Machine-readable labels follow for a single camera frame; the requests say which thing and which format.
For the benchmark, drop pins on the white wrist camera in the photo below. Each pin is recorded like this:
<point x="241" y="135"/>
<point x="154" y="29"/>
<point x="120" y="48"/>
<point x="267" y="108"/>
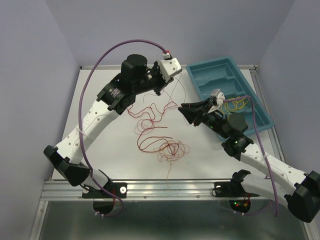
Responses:
<point x="217" y="98"/>
<point x="169" y="66"/>

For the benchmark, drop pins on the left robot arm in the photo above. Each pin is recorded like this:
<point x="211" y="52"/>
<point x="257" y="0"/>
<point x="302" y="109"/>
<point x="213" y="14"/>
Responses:
<point x="135" y="78"/>

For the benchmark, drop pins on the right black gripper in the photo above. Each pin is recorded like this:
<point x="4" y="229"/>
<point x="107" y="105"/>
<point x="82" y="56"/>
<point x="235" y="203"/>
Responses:
<point x="193" y="114"/>

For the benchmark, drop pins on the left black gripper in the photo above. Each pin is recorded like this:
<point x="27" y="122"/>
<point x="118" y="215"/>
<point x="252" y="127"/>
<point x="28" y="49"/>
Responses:
<point x="156" y="68"/>

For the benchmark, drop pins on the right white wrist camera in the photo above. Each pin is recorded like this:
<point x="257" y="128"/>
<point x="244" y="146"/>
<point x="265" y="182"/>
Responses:
<point x="217" y="98"/>

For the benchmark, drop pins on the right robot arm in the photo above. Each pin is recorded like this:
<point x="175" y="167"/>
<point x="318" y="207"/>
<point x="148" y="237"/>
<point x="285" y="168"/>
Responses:
<point x="295" y="189"/>

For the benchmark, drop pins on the aluminium rail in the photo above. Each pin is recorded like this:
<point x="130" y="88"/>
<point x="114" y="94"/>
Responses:
<point x="155" y="190"/>

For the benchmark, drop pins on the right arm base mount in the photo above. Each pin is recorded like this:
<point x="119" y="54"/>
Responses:
<point x="233" y="187"/>

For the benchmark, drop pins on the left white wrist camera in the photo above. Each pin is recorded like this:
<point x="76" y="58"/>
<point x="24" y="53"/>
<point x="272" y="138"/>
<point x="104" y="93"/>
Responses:
<point x="169" y="66"/>

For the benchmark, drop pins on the teal plastic tray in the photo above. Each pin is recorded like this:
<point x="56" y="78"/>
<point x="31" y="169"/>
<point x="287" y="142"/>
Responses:
<point x="224" y="74"/>

